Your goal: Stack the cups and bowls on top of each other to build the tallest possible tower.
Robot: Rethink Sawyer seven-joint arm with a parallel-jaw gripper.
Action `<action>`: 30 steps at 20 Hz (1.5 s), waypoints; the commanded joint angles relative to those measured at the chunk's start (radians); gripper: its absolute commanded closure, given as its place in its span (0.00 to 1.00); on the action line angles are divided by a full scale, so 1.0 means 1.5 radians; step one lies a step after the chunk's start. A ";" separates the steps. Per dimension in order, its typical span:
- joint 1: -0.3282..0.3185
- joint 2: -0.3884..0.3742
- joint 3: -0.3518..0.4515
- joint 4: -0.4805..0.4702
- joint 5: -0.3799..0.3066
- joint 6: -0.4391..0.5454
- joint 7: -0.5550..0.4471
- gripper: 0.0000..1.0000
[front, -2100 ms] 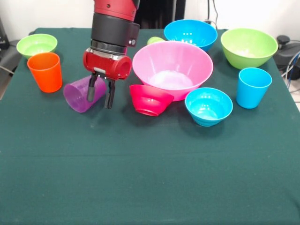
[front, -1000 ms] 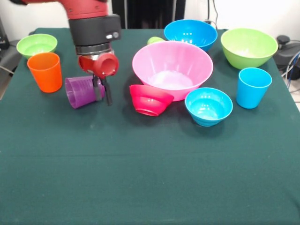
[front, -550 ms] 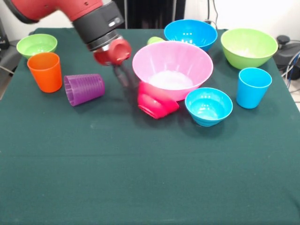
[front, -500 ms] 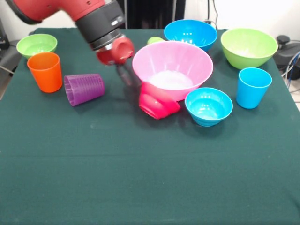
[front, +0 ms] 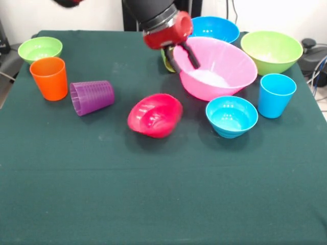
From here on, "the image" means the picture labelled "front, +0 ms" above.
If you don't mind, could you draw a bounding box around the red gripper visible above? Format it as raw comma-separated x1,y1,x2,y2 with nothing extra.
143,10,201,74

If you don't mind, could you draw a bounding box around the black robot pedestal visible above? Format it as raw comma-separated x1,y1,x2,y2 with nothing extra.
122,0,204,32

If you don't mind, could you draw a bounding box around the green cup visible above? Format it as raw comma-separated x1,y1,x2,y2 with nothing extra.
160,48,177,74

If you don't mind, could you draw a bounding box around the blue cup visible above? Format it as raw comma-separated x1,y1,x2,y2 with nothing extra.
257,73,297,119

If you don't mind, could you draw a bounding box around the small magenta bowl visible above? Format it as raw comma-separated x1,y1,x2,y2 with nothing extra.
127,93,184,139

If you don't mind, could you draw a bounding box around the large pink bowl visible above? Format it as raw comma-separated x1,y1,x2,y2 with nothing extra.
172,36,259,102

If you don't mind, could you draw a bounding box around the small green bowl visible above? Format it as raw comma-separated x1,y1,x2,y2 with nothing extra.
17,36,63,65

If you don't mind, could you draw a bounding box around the orange red cup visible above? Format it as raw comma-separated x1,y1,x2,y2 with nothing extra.
29,56,68,102

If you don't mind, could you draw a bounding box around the black device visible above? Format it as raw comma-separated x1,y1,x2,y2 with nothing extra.
0,19,11,54

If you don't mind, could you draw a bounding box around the tangle of cables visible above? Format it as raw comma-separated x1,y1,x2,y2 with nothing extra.
306,55,327,113

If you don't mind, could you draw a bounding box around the purple cup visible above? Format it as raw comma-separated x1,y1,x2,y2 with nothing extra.
69,80,115,117

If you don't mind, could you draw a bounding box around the large green bowl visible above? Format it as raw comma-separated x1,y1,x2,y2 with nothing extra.
240,30,304,77

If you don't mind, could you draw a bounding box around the small cyan bowl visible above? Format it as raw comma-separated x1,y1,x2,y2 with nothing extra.
205,95,259,139

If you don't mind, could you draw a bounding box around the large blue bowl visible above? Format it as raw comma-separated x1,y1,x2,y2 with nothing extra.
190,16,241,44

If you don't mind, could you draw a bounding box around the dark green tablecloth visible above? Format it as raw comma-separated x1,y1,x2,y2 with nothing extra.
0,30,327,245

